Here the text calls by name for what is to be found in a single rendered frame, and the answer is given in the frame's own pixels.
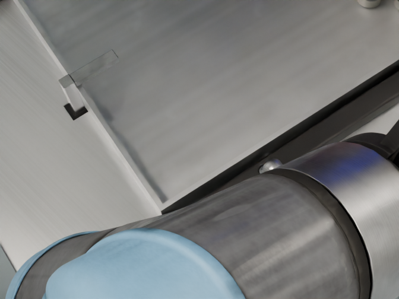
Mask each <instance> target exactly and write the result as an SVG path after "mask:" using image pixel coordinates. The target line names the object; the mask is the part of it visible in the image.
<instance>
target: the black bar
mask: <svg viewBox="0 0 399 299"><path fill-rule="evenodd" d="M398 102H399V70H398V71H397V72H395V73H394V74H392V75H390V76H389V77H388V78H386V79H384V80H383V81H381V82H380V83H379V84H377V85H375V86H374V87H372V88H371V89H369V90H367V91H366V92H365V93H363V94H361V95H360V96H358V97H357V98H355V99H354V100H352V101H351V102H349V103H348V104H346V105H345V106H343V107H342V108H340V109H338V110H337V111H336V112H334V113H332V114H331V115H329V116H328V117H326V118H325V119H323V120H322V121H320V122H319V123H317V124H316V125H314V126H313V127H311V128H309V129H308V130H306V131H305V132H304V133H301V134H300V135H299V136H297V137H295V138H294V139H292V140H291V141H290V142H288V143H286V144H285V145H283V146H282V147H280V148H279V149H277V150H276V151H274V152H272V153H271V154H270V155H268V156H266V157H265V158H263V159H262V160H261V161H259V162H257V163H256V164H254V165H253V166H251V167H250V168H248V169H247V170H245V171H243V172H242V173H241V174H239V175H237V176H236V177H234V178H233V179H231V180H230V181H228V182H227V183H225V184H224V185H222V186H220V187H219V188H218V189H216V190H214V191H213V192H211V193H210V194H208V195H207V196H205V197H204V198H202V199H205V198H207V197H209V196H211V195H213V194H215V193H218V192H220V191H222V190H225V189H227V188H229V187H231V186H234V185H236V184H238V183H240V182H242V181H244V180H247V179H249V178H251V177H254V176H256V175H259V174H261V173H262V168H263V166H264V164H265V163H266V162H267V161H270V160H272V159H273V158H274V159H278V160H280V161H281V163H282V164H286V163H288V162H290V161H293V160H295V159H297V158H299V157H301V156H303V155H305V154H307V153H309V152H312V151H314V150H317V149H318V148H320V147H323V146H325V145H328V144H332V143H334V142H340V141H341V140H342V139H344V138H345V137H347V136H349V135H350V134H351V133H353V132H354V131H356V130H358V129H359V128H361V127H362V126H363V125H365V124H367V123H368V122H370V121H371V120H373V119H374V118H376V117H377V116H379V115H380V114H382V113H383V112H385V111H386V110H388V109H389V108H391V107H392V106H394V105H395V104H397V103H398ZM202 199H201V200H202ZM199 201H200V200H199Z"/></svg>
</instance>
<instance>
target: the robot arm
mask: <svg viewBox="0 0 399 299"><path fill-rule="evenodd" d="M398 296H399V120H398V121H397V122H396V124H395V125H394V126H393V127H392V128H391V130H390V131H389V132H388V133H387V134H383V133H375V132H367V133H360V134H358V135H355V136H353V137H351V138H348V139H346V140H344V141H342V142H334V143H332V144H328V145H325V146H323V147H320V148H318V149H316V150H314V151H312V152H309V153H307V154H305V155H303V156H301V157H299V158H297V159H295V160H293V161H290V162H288V163H286V164H282V163H281V161H280V160H278V159H274V158H273V159H272V160H270V161H267V162H266V163H265V164H264V166H263V168H262V173H261V174H259V175H256V176H254V177H251V178H249V179H247V180H244V181H242V182H240V183H238V184H236V185H234V186H231V187H229V188H227V189H225V190H222V191H220V192H218V193H215V194H213V195H211V196H209V197H207V198H205V199H202V200H200V201H198V202H196V203H193V204H191V205H189V206H186V207H184V208H181V209H178V210H176V211H173V212H170V213H167V214H164V215H159V216H156V217H152V218H147V219H144V220H139V221H136V222H132V223H129V224H125V225H123V226H120V227H115V228H110V229H107V230H103V231H85V232H81V233H76V234H72V235H70V236H66V237H64V238H62V239H60V240H58V241H56V242H54V243H52V244H51V245H49V246H47V247H46V248H45V249H43V250H41V251H39V252H37V253H36V254H35V255H33V256H32V257H31V258H29V259H28V260H27V261H26V262H25V263H24V264H23V265H22V266H21V268H20V269H19V270H18V271H17V273H16V274H15V276H14V277H13V279H12V281H11V283H10V285H9V287H8V291H7V294H6V297H5V299H395V298H397V297H398Z"/></svg>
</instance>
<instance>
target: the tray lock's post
mask: <svg viewBox="0 0 399 299"><path fill-rule="evenodd" d="M58 81H59V83H60V85H61V87H62V90H63V92H64V94H65V96H66V98H67V100H68V103H69V105H70V106H71V108H72V109H73V111H74V113H75V114H78V113H80V112H81V111H83V110H85V109H86V107H85V105H84V103H83V100H82V98H81V96H80V93H79V91H78V89H77V86H76V84H75V82H74V80H73V79H72V78H71V76H70V75H69V74H68V75H66V76H64V77H62V78H61V79H59V80H58Z"/></svg>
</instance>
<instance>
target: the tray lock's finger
mask: <svg viewBox="0 0 399 299"><path fill-rule="evenodd" d="M117 62H119V58H118V56H117V55H116V53H115V52H114V51H113V50H110V51H108V52H106V53H105V54H103V55H101V56H100V57H98V58H96V59H95V60H93V61H91V62H90V63H88V64H86V65H84V66H83V67H81V68H80V69H78V70H76V71H74V72H73V73H71V74H70V76H71V78H72V79H73V80H74V82H75V84H76V86H79V85H80V84H82V83H84V82H85V81H87V80H88V79H90V78H92V77H94V76H95V75H97V74H99V73H100V72H102V71H104V70H105V69H107V68H108V67H110V66H112V65H114V64H115V63H117Z"/></svg>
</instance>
